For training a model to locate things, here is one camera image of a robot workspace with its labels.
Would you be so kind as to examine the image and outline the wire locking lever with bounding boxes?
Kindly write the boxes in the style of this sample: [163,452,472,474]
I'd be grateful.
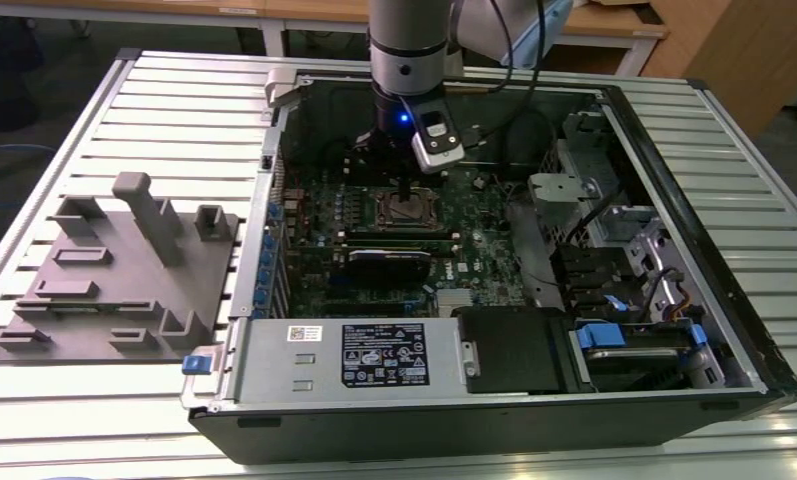
[374,208,441,229]

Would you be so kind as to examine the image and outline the green motherboard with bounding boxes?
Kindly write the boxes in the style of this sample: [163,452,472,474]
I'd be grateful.
[281,164,530,320]

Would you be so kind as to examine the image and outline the black graphics card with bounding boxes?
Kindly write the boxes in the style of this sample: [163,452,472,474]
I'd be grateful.
[341,248,436,294]

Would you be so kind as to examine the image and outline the perforated metal drive cage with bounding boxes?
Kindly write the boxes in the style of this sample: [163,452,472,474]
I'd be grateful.
[552,113,670,251]

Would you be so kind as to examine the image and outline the grey parts rack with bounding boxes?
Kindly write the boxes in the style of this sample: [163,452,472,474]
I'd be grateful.
[0,172,243,361]

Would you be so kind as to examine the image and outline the silver power supply unit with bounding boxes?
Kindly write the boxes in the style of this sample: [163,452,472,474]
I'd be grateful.
[214,317,468,404]

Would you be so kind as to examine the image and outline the wooden cabinet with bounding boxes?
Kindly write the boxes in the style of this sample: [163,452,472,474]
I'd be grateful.
[644,0,797,139]

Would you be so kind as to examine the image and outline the dark office chair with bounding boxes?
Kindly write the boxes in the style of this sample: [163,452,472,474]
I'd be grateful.
[0,14,47,134]

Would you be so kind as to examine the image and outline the silver hard disk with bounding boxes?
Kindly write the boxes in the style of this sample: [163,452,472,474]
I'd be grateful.
[581,346,684,394]

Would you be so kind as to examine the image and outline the black PC case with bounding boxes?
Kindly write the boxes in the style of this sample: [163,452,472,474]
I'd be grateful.
[181,67,797,466]

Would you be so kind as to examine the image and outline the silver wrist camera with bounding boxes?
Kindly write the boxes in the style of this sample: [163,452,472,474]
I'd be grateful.
[409,97,469,175]

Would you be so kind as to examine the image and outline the grey case handle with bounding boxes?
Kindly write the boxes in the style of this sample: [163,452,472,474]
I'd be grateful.
[262,67,303,109]

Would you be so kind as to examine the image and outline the silver metal bracket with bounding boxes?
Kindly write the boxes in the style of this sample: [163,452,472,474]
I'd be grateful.
[528,172,604,204]

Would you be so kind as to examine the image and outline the wooden desk white frame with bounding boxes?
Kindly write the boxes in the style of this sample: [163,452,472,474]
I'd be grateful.
[263,0,672,76]
[0,0,286,56]

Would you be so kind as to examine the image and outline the coloured wire bundle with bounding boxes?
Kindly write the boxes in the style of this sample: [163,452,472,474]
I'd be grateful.
[661,298,704,324]

